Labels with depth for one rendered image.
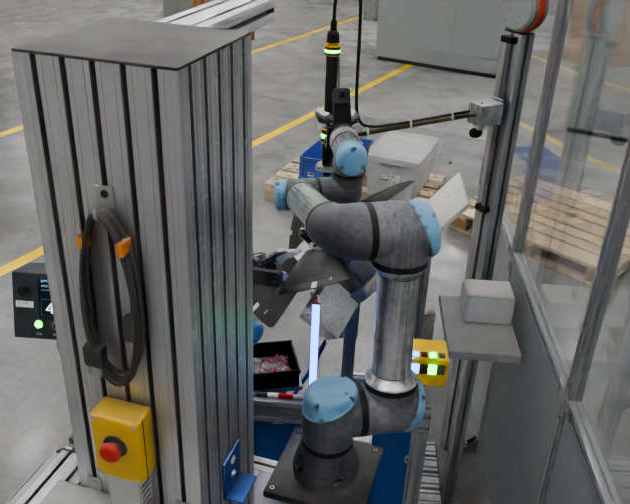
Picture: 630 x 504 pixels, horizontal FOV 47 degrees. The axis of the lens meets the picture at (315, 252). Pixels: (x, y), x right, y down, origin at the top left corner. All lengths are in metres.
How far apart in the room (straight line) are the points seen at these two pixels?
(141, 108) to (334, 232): 0.53
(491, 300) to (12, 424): 2.19
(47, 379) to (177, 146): 2.90
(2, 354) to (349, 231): 2.90
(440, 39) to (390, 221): 8.18
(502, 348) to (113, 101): 1.78
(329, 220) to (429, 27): 8.22
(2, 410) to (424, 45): 7.28
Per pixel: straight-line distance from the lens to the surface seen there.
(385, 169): 5.15
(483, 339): 2.53
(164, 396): 1.22
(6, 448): 3.48
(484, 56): 9.37
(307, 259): 2.23
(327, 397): 1.56
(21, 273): 2.12
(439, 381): 2.08
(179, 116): 0.96
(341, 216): 1.39
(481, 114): 2.48
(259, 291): 2.45
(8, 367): 3.94
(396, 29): 9.73
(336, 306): 2.33
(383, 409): 1.59
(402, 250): 1.41
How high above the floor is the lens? 2.26
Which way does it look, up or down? 28 degrees down
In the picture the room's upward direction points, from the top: 2 degrees clockwise
